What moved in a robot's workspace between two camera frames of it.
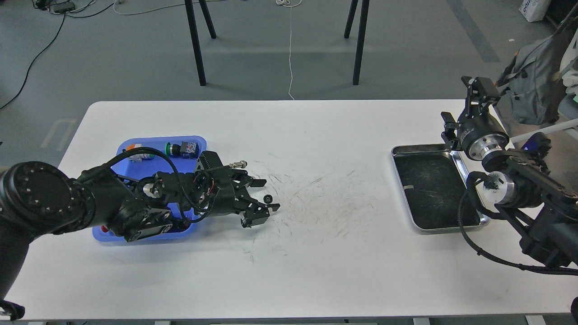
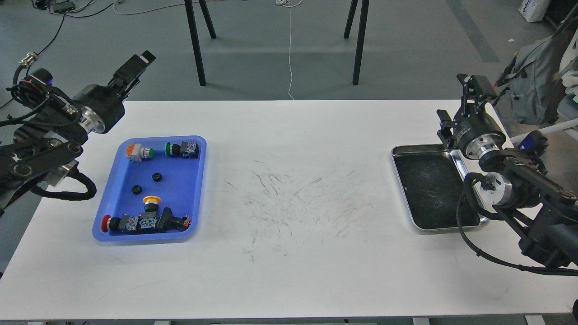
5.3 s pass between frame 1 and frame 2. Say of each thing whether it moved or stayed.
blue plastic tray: stayed
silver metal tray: stayed
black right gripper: stayed
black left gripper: moved
